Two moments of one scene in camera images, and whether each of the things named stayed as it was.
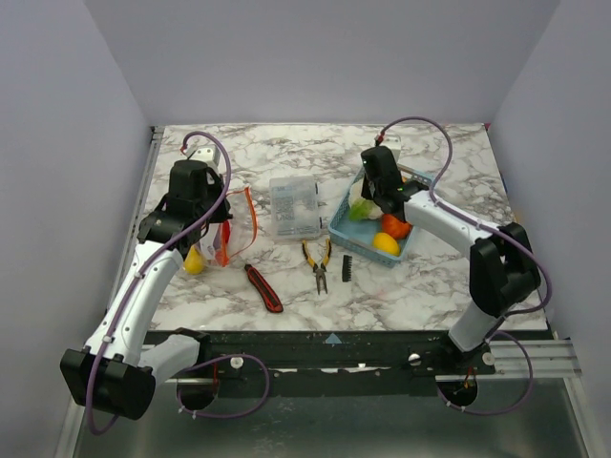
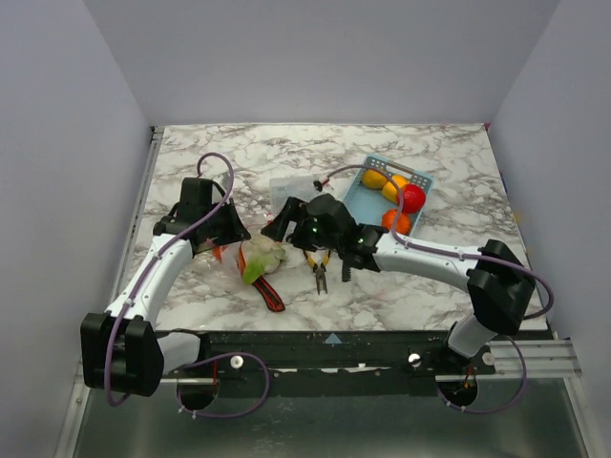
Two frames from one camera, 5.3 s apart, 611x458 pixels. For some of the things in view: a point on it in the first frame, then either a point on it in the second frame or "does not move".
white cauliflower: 362,208 to 261,257
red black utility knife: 271,299 does not move
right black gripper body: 374,192 to 296,221
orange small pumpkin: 395,227 does not move
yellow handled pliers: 320,272 does not move
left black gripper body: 214,194 to 223,226
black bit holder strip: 347,268 does not move
